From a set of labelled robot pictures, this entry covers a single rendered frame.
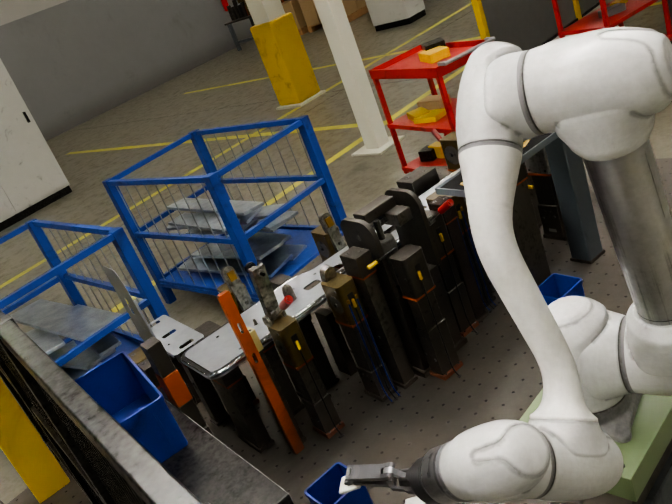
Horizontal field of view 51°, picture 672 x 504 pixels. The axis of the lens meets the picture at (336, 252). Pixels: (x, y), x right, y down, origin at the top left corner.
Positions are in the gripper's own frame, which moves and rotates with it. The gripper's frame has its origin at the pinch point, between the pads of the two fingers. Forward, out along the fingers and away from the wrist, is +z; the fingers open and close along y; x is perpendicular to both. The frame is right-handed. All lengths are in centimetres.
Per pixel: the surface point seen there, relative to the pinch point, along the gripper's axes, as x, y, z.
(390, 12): -963, -206, 605
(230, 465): -2.0, 22.7, 18.3
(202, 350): -40, 27, 60
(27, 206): -432, 165, 744
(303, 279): -69, 6, 54
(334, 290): -54, 5, 29
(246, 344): -36, 21, 39
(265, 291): -48, 22, 32
